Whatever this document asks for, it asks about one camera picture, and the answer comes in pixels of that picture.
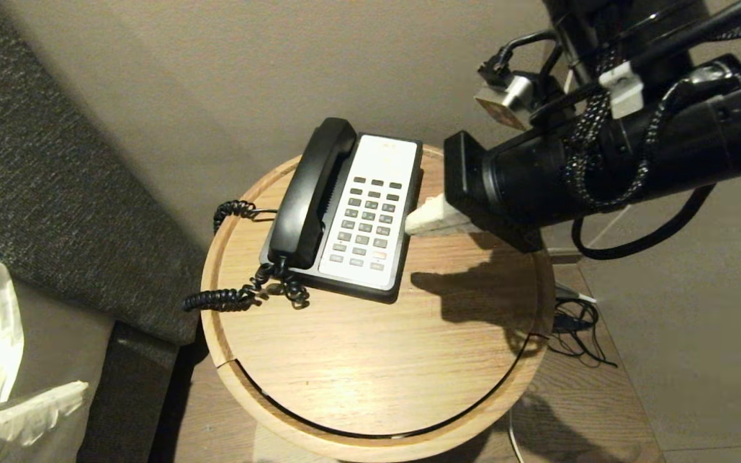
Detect grey cable connector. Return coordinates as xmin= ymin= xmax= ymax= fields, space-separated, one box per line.
xmin=552 ymin=281 xmax=598 ymax=304

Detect black coiled phone cord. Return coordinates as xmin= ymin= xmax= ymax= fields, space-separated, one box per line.
xmin=183 ymin=200 xmax=311 ymax=313

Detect white power cable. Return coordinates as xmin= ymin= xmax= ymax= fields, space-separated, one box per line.
xmin=506 ymin=408 xmax=526 ymax=463

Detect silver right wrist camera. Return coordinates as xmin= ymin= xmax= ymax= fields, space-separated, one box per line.
xmin=473 ymin=48 xmax=542 ymax=131

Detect grey fabric headboard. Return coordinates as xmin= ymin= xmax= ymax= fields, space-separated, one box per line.
xmin=0 ymin=0 xmax=210 ymax=348

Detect tangled black floor cables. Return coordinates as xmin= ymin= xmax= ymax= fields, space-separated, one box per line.
xmin=547 ymin=297 xmax=619 ymax=369

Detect dark fabric bed base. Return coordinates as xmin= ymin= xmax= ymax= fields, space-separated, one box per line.
xmin=78 ymin=322 xmax=181 ymax=463

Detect beige mattress cover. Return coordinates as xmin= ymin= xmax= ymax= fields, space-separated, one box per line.
xmin=0 ymin=277 xmax=117 ymax=463

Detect black and white telephone base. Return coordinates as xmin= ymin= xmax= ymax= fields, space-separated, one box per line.
xmin=260 ymin=132 xmax=424 ymax=304

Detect black telephone handset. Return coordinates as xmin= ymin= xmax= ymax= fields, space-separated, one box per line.
xmin=268 ymin=117 xmax=358 ymax=271

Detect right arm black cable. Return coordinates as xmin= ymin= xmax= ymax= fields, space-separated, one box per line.
xmin=528 ymin=0 xmax=741 ymax=261

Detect round wooden side table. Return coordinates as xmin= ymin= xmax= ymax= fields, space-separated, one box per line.
xmin=200 ymin=143 xmax=554 ymax=461

